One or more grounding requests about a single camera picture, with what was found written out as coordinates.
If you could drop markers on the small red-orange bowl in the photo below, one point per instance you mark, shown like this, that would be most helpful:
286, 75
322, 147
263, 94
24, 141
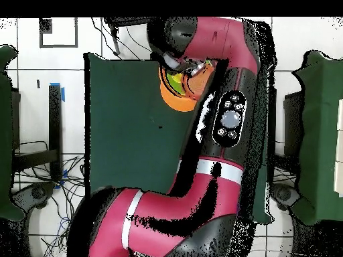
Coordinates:
199, 85

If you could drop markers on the green bowl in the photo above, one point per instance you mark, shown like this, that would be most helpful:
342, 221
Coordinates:
170, 80

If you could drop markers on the black metal stand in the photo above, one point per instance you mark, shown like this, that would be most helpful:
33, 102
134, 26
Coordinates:
115, 40

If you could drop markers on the dark green tablecloth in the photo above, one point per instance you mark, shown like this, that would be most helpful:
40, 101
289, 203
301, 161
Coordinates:
128, 133

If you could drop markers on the small black floor marker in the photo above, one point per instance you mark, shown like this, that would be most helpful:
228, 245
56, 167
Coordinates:
38, 83

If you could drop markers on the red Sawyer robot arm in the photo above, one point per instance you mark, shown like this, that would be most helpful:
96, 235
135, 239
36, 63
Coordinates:
214, 192

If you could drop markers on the black beam with blue tape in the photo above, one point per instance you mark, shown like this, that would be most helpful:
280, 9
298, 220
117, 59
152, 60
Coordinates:
55, 120

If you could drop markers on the neighbouring green table cloth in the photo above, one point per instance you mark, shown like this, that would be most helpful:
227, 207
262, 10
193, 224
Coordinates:
321, 120
5, 133

